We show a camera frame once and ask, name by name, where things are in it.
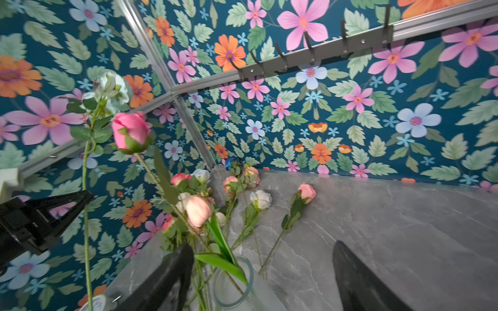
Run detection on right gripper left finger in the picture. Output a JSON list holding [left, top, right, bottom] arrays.
[[113, 243, 195, 310]]

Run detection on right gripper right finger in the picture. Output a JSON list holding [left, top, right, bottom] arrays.
[[332, 241, 412, 311]]

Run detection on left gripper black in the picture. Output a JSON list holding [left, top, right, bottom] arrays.
[[1, 190, 94, 272]]

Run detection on clear glass vase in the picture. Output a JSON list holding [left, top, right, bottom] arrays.
[[195, 251, 286, 310]]

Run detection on pink tulip flower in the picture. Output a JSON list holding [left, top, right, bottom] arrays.
[[185, 196, 248, 285]]

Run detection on hot pink rose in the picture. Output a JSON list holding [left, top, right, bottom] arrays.
[[112, 112, 184, 220]]

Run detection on white flower spray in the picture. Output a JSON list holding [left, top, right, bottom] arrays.
[[65, 69, 131, 311]]

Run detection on large pink peony bunch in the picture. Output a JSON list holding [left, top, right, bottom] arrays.
[[171, 169, 213, 251]]

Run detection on small white dial clock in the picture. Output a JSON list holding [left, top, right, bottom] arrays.
[[79, 294, 117, 311]]

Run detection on small pink rose stem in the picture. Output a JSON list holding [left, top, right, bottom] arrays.
[[258, 183, 316, 275]]

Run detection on white rose on table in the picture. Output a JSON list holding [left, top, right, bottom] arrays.
[[231, 190, 272, 250]]

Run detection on pink rosebud spray stem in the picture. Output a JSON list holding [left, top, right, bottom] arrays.
[[223, 158, 261, 223]]

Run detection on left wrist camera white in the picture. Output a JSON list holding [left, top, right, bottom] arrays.
[[0, 168, 23, 203]]

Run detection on metal hook rail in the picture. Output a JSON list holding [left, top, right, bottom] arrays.
[[232, 4, 394, 82]]

